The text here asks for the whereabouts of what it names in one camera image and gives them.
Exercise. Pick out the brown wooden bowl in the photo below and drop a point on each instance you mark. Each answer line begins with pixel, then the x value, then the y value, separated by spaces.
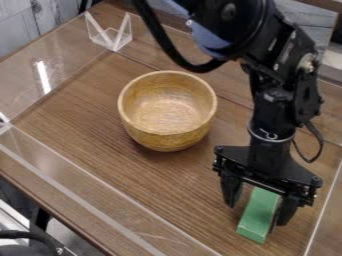
pixel 167 109

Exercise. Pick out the clear acrylic tray wall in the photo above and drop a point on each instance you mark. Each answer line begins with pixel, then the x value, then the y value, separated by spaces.
pixel 110 219

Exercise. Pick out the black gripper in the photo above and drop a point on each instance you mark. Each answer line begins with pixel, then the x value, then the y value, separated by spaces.
pixel 287 179

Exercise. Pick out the green rectangular block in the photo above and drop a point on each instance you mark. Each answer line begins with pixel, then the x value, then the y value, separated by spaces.
pixel 257 218

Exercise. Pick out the black table leg bracket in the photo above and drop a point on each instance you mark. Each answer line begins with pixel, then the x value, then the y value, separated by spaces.
pixel 38 225

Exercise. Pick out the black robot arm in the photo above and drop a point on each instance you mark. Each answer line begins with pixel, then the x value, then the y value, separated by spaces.
pixel 249 30

